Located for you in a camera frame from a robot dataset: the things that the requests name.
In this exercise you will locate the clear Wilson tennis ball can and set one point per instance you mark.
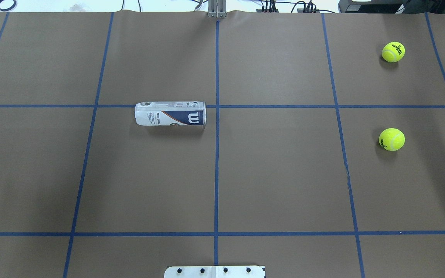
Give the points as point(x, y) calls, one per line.
point(170, 113)

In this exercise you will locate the yellow tennis ball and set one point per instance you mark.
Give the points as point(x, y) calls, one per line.
point(392, 139)
point(393, 52)

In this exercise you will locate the blue tape roll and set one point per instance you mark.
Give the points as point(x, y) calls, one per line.
point(7, 5)

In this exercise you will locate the aluminium frame post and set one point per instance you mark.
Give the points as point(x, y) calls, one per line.
point(217, 9)

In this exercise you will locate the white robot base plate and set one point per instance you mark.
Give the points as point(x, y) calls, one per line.
point(236, 271)

